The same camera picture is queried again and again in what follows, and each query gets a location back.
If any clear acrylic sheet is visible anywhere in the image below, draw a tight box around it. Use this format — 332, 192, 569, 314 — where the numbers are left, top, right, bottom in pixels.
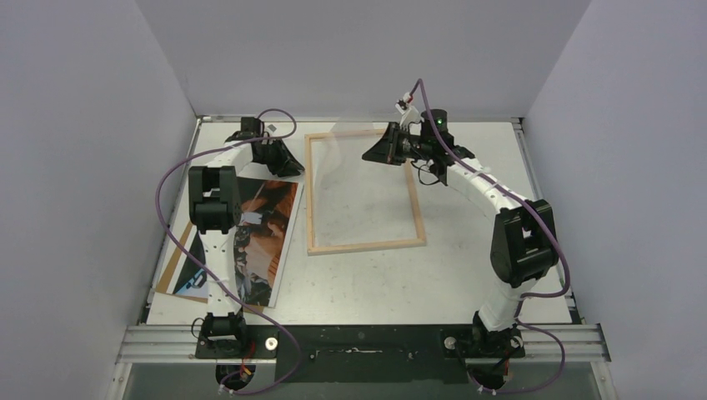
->
308, 112, 421, 249

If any brown cardboard backing board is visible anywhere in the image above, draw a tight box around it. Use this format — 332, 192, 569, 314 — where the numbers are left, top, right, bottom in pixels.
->
155, 222, 276, 317

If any aluminium front rail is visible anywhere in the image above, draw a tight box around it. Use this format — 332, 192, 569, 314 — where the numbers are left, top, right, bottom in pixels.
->
116, 324, 610, 364

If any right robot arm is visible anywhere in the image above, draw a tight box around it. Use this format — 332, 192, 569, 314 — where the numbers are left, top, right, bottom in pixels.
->
362, 109, 559, 358

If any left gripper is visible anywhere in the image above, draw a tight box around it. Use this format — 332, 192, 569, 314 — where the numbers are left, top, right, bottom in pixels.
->
254, 139, 303, 178

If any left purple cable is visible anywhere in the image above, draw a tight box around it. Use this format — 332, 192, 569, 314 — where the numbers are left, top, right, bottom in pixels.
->
155, 108, 303, 398

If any white wooden picture frame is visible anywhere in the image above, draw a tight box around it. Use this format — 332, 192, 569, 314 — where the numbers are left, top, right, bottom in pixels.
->
303, 128, 428, 257

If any glossy photo print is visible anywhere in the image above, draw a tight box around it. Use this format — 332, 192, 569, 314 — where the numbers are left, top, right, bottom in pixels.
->
162, 177, 302, 308

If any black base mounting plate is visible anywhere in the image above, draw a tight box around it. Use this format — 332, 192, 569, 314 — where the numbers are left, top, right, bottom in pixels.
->
194, 324, 525, 389

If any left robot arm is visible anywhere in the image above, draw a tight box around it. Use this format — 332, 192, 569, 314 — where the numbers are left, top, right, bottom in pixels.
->
188, 117, 304, 359

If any purple cable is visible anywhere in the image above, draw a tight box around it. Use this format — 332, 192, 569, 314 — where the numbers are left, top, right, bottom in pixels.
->
155, 108, 303, 398
407, 77, 572, 397

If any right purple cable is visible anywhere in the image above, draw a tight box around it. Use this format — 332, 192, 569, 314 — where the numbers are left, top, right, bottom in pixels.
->
407, 77, 572, 397

